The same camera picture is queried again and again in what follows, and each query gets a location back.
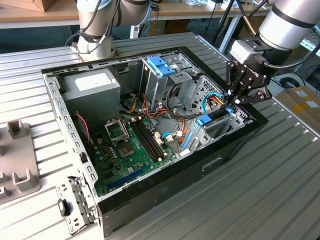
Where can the wooden top desk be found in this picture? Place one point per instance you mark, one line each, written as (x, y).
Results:
(175, 11)

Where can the green motherboard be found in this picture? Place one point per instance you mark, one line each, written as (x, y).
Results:
(125, 165)

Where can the grey expansion bracket clamp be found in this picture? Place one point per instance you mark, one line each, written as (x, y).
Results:
(82, 200)

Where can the white metal slat rack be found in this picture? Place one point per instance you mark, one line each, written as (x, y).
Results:
(311, 41)

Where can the wooden box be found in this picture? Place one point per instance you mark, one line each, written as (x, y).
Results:
(37, 5)

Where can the cardboard box with labels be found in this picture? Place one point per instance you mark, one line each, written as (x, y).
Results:
(300, 110)

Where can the grey metal drive cage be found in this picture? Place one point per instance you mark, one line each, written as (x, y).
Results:
(152, 87)

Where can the black plastic case latch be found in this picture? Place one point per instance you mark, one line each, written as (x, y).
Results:
(123, 70)

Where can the black tripod pole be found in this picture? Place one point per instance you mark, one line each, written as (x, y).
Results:
(225, 17)

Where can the black open PC case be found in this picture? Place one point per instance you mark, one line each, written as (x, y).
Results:
(175, 190)

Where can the grey metal disk bay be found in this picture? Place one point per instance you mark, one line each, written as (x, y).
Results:
(200, 135)

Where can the hard disk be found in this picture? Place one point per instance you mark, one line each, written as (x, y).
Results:
(203, 120)

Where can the CPU socket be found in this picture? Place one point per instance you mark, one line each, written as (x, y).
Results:
(127, 150)

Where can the blue expansion slot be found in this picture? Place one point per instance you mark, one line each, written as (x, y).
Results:
(127, 177)

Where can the white board power connector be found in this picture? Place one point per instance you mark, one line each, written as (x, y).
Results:
(159, 138)

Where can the grey parts rack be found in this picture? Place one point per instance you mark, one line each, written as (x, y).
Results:
(17, 156)

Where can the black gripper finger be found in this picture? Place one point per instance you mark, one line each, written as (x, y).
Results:
(233, 77)
(260, 96)

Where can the black RAM slot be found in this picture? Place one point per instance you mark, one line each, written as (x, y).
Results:
(145, 138)
(151, 138)
(142, 138)
(148, 138)

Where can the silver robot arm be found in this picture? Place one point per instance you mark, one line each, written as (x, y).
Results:
(287, 25)

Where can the grey power supply unit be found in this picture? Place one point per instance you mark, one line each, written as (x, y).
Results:
(92, 102)

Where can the brown square base plate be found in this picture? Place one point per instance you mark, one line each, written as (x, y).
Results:
(75, 47)

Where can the blue plastic bay latch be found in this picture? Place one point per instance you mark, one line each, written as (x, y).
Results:
(160, 66)

